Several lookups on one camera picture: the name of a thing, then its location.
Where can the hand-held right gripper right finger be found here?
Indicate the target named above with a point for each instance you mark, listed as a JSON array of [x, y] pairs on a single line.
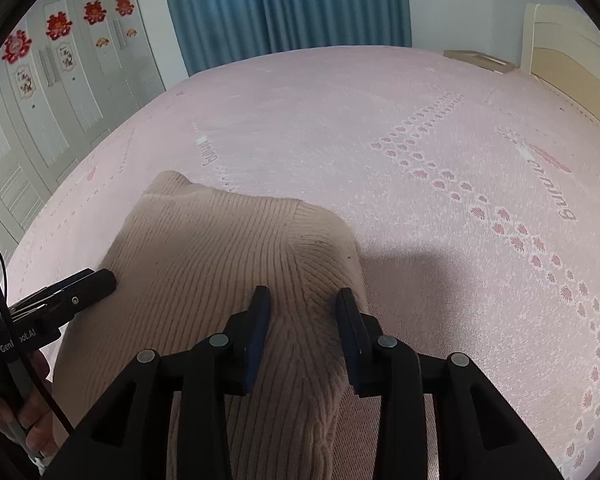
[[351, 335]]

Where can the beige knitted sweater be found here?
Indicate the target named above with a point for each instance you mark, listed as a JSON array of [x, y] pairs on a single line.
[[195, 260]]

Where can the fan shaped door sticker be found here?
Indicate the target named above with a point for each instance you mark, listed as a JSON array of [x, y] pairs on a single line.
[[101, 42], [131, 32]]

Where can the white wardrobe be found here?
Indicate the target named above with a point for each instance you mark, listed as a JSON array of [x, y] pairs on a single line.
[[80, 110]]

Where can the blue curtain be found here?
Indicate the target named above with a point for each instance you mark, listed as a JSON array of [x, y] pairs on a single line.
[[285, 10]]

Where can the red paper cutting decoration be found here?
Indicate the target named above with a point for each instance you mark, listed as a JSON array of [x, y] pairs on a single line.
[[16, 46], [94, 11], [58, 26], [124, 5]]

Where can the cream wooden headboard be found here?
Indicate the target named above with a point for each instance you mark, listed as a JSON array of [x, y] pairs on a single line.
[[570, 55]]

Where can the pink patterned bed sheet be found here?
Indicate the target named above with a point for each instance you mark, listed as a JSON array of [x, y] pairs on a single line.
[[430, 170]]

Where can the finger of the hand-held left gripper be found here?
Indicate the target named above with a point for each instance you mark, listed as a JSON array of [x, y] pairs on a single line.
[[80, 292]]

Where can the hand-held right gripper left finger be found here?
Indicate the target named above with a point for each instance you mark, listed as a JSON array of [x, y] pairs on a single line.
[[256, 332]]

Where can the floral picture door sticker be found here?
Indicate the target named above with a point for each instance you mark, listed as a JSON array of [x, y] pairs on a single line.
[[66, 57], [26, 84]]

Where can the person's left hand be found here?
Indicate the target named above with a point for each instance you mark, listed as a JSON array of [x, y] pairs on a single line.
[[35, 410]]

